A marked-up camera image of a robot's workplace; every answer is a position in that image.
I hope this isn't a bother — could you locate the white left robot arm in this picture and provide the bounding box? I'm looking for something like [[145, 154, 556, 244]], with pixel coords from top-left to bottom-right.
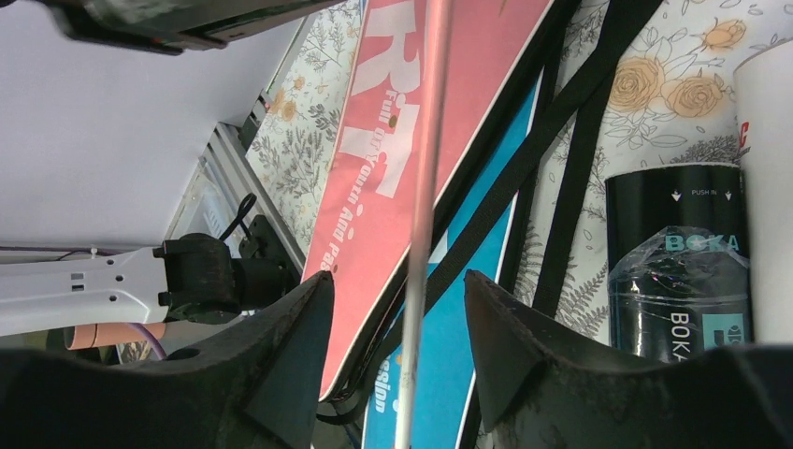
[[1, 1, 327, 335]]

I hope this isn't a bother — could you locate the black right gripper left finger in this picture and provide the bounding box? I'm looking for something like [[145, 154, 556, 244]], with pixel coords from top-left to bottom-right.
[[1, 271, 334, 448]]

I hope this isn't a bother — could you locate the white cardboard tube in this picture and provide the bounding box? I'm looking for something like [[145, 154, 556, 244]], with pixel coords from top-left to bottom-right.
[[734, 41, 792, 344]]

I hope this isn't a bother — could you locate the black shuttlecock tube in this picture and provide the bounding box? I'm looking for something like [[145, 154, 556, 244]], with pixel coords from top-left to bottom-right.
[[605, 163, 754, 362]]

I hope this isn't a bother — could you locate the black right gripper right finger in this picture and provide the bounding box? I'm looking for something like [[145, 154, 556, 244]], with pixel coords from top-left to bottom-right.
[[465, 270, 792, 448]]

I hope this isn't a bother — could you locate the pink racket cover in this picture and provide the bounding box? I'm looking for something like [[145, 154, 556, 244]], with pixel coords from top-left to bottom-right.
[[304, 1, 577, 401]]

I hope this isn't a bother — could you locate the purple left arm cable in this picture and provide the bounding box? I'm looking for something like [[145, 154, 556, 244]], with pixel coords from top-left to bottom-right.
[[123, 322, 169, 362]]

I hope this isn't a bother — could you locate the blue racket cover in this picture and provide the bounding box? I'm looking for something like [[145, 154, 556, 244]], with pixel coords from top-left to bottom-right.
[[315, 0, 664, 449]]

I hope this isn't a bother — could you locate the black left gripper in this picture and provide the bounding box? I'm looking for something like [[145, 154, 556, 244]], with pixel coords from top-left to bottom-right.
[[36, 0, 336, 55]]

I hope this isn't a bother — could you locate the aluminium slotted rail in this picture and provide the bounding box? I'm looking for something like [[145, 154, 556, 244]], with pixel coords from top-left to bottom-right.
[[166, 122, 306, 273]]

